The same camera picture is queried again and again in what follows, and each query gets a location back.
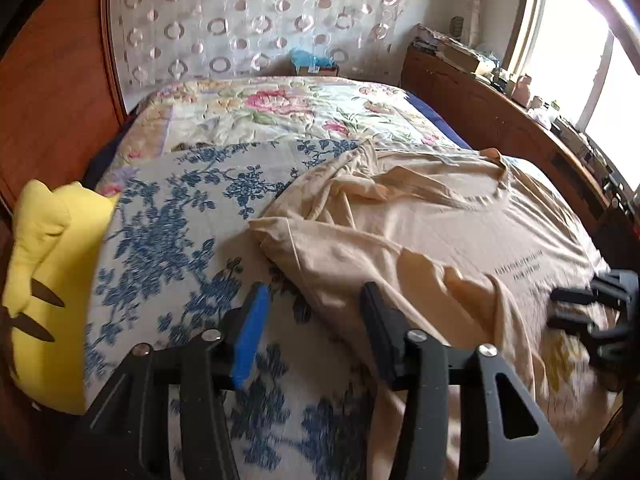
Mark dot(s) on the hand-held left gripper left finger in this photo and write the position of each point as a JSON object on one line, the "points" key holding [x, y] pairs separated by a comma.
{"points": [[252, 330]]}

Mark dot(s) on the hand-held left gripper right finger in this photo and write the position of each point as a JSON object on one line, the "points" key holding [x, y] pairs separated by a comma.
{"points": [[380, 330]]}

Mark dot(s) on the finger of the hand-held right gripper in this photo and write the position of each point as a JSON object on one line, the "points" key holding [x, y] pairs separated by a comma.
{"points": [[575, 326], [572, 295]]}

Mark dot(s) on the beige t-shirt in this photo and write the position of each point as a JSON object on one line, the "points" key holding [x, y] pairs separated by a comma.
{"points": [[425, 220]]}

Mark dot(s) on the blue floral white blanket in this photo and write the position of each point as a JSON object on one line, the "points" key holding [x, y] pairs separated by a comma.
{"points": [[165, 220]]}

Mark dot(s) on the pink figurine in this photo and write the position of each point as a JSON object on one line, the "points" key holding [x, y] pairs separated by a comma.
{"points": [[522, 89]]}

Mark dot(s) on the navy blue blanket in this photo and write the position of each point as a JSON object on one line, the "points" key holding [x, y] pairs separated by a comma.
{"points": [[442, 122]]}

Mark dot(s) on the yellow plush toy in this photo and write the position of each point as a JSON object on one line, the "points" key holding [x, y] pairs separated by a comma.
{"points": [[45, 260]]}

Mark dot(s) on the colourful floral quilt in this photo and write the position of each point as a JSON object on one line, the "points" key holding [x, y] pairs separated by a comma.
{"points": [[280, 105]]}

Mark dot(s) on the window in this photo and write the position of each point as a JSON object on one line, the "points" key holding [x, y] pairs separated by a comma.
{"points": [[565, 60]]}

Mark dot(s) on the stack of books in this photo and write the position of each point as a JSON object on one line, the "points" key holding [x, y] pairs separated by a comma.
{"points": [[455, 50]]}

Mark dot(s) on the small box with blue cloth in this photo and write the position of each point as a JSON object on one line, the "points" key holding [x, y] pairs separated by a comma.
{"points": [[314, 64]]}

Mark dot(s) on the white curtain with circles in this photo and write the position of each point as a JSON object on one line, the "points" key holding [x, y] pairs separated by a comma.
{"points": [[225, 20]]}

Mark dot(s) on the wooden headboard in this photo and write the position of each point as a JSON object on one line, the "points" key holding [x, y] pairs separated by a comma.
{"points": [[55, 85]]}

